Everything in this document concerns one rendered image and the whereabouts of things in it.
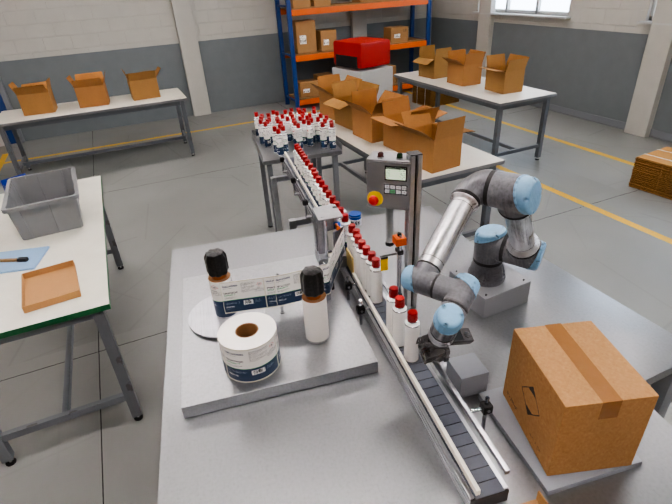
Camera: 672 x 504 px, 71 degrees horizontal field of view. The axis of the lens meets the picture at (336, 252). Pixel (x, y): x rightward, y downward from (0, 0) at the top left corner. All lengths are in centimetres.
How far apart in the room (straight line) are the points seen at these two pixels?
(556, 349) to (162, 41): 830
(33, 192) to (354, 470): 295
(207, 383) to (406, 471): 71
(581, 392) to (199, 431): 111
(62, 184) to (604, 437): 339
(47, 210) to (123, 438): 138
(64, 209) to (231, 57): 644
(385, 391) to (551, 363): 55
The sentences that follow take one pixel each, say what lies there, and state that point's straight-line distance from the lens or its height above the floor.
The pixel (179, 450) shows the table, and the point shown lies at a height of 83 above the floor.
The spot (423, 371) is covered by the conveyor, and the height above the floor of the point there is 88.
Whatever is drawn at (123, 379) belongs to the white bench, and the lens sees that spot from 276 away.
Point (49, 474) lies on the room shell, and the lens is 295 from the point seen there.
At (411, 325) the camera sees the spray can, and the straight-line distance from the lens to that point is 160.
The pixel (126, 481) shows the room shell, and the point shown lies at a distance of 274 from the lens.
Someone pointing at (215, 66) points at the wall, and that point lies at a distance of 922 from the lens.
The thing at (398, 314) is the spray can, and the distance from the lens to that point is 167.
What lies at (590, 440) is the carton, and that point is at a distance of 148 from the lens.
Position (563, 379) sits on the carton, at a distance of 140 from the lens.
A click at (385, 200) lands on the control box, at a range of 178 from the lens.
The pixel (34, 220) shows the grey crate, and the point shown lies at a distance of 328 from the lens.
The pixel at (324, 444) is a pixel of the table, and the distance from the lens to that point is 155.
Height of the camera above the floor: 205
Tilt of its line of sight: 30 degrees down
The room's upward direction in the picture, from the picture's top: 4 degrees counter-clockwise
